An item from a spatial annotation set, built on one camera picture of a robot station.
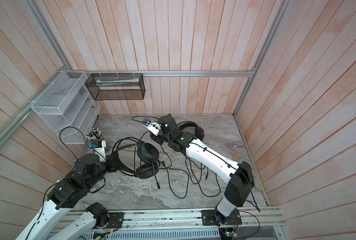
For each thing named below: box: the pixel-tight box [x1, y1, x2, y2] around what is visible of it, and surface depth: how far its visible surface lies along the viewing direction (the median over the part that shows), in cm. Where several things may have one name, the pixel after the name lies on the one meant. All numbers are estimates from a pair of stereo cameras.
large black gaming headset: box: [111, 137, 161, 189], surface depth 62 cm
